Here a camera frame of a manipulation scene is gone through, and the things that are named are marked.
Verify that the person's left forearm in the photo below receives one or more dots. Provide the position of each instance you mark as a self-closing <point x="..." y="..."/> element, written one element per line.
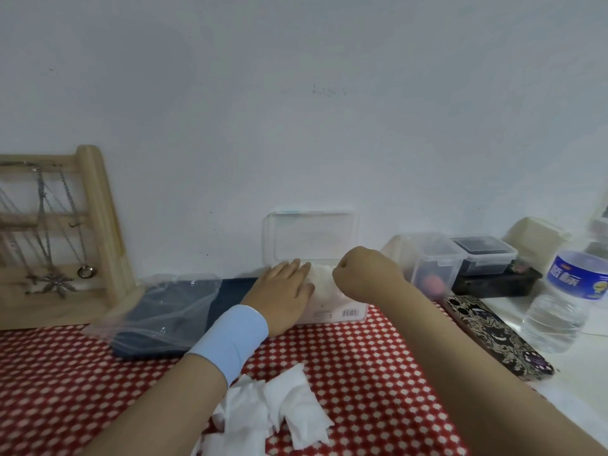
<point x="166" y="408"/>

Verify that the person's right hand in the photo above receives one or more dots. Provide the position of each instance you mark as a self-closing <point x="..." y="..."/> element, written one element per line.
<point x="370" y="280"/>

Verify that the black tray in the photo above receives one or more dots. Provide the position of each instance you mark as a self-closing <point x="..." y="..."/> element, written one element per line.
<point x="499" y="284"/>

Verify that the clear plastic water bottle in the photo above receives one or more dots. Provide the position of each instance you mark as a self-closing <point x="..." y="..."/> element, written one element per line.
<point x="556" y="322"/>

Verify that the clear container with black contents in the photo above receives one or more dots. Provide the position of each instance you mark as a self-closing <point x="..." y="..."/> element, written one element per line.
<point x="484" y="263"/>

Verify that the clear lidded plastic container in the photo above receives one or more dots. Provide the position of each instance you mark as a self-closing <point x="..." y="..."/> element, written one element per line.
<point x="437" y="251"/>

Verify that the red checkered tablecloth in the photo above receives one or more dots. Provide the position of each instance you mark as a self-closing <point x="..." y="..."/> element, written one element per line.
<point x="356" y="365"/>

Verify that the clear plastic bag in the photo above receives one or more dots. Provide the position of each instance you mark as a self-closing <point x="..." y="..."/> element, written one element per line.
<point x="157" y="308"/>

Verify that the pile of white cotton pads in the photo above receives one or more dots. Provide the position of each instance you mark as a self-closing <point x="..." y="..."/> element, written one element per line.
<point x="299" y="403"/>

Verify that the phone with patterned case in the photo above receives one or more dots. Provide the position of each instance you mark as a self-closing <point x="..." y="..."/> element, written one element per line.
<point x="494" y="332"/>

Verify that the beige plastic tub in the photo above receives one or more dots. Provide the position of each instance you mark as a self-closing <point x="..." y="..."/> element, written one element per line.
<point x="532" y="237"/>

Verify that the dark blue pouch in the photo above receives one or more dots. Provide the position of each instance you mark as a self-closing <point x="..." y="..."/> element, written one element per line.
<point x="233" y="292"/>

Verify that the clear cotton pad box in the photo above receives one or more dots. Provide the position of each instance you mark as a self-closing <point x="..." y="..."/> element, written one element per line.
<point x="309" y="232"/>

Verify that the light blue wristband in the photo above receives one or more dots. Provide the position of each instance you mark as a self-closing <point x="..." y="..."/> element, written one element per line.
<point x="233" y="337"/>

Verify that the person's left hand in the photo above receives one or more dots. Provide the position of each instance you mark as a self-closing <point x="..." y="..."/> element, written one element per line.
<point x="285" y="299"/>

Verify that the pink makeup sponge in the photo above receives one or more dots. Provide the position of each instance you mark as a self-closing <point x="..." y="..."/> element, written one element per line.
<point x="433" y="283"/>

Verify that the wooden jewelry stand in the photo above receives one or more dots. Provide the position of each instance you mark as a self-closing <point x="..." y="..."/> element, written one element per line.
<point x="100" y="223"/>

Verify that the person's right forearm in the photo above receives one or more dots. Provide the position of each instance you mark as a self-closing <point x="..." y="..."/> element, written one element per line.
<point x="475" y="375"/>

